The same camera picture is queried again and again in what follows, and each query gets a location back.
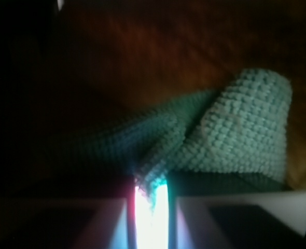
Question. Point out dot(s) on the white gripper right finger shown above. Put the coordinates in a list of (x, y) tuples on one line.
[(210, 210)]

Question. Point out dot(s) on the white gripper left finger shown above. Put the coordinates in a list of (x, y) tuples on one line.
[(66, 214)]

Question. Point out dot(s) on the light blue cloth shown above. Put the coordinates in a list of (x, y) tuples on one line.
[(241, 129)]

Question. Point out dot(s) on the brown paper bag bin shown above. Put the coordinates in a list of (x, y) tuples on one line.
[(82, 65)]

